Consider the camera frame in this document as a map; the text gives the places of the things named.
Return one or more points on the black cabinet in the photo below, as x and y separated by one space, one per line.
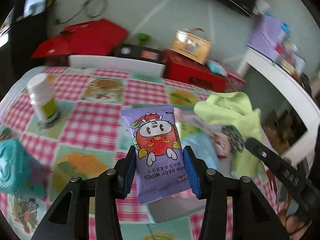
24 37

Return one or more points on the blue wet wipes pack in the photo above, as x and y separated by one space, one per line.
216 68

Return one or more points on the purple perforated basket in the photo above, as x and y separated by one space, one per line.
267 34

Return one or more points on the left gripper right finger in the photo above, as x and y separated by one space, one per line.
207 184

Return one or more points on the pink white striped towel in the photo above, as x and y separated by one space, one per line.
189 117

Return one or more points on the white shelf frame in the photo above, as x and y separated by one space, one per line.
295 95

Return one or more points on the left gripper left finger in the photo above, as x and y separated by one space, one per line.
113 184

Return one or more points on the green tissue pack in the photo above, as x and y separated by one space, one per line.
185 130

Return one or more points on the white pill bottle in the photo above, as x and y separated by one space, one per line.
42 99

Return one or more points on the purple baby wipes pack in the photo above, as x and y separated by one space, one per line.
160 169

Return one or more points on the teal plastic toy case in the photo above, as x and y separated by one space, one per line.
21 174

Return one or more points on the leopard print scrunchie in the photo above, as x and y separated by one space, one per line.
234 137

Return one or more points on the wooden handle gift box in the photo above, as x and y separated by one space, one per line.
186 43

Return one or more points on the black flat box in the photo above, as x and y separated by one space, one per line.
136 52

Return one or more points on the light green cloth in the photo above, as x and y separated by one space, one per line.
234 109

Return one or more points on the blue face mask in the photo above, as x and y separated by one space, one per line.
203 148

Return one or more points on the green dumbbell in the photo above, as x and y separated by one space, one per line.
143 39

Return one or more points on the red patterned gift box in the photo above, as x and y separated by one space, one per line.
234 83

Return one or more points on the pink patterned cloth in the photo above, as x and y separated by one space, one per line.
221 144

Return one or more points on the person hand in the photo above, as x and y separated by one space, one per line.
296 224

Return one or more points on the red carton box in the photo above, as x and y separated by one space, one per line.
182 69

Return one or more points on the white foam board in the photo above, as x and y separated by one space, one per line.
118 64

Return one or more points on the red gift bag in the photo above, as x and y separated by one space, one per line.
88 38

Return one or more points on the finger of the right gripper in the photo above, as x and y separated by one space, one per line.
267 156

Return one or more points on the checkered picture tablecloth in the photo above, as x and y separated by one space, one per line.
88 138

